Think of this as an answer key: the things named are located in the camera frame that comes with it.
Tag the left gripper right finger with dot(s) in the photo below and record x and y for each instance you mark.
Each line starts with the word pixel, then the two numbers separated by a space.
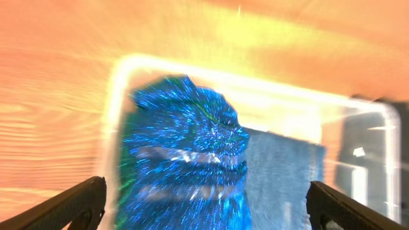
pixel 326 207

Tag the blue sequin garment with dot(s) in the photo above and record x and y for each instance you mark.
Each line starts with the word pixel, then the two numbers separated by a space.
pixel 182 162

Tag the clear plastic storage bin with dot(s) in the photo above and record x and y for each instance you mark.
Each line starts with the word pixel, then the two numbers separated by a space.
pixel 260 105

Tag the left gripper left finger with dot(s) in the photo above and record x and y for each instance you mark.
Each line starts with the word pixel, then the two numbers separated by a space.
pixel 79 207

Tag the blue denim jeans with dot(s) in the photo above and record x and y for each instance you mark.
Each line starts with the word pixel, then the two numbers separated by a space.
pixel 279 172

